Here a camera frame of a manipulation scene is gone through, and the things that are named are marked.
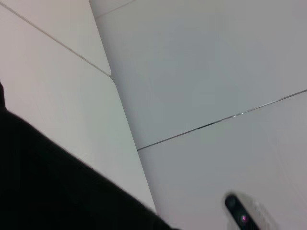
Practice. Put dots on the black shirt with FREE print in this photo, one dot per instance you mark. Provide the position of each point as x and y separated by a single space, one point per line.
48 179

